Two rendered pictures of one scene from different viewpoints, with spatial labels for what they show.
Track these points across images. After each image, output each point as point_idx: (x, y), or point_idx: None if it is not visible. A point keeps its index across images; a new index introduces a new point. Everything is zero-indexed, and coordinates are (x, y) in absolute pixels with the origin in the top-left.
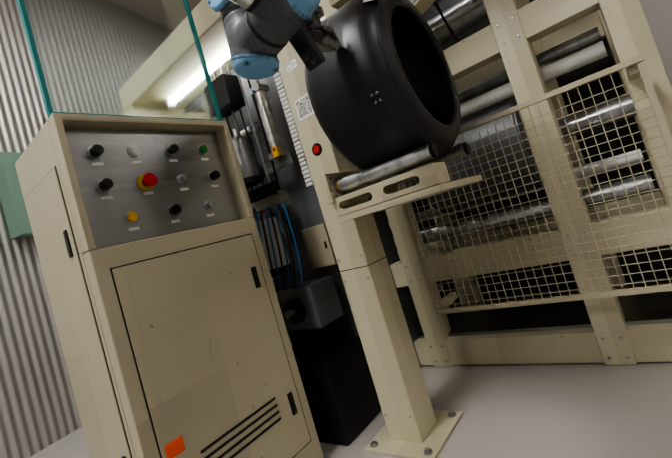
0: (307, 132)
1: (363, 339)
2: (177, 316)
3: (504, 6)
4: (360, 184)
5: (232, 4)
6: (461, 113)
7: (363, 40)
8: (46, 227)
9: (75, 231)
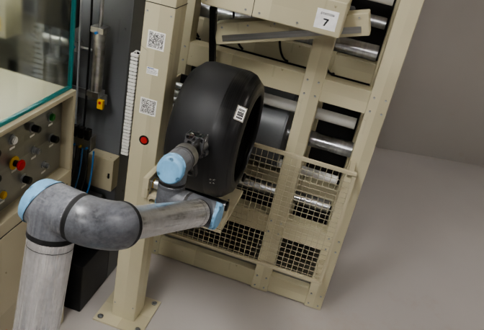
0: (141, 124)
1: (119, 261)
2: (18, 261)
3: (319, 71)
4: None
5: (173, 184)
6: None
7: (222, 150)
8: None
9: None
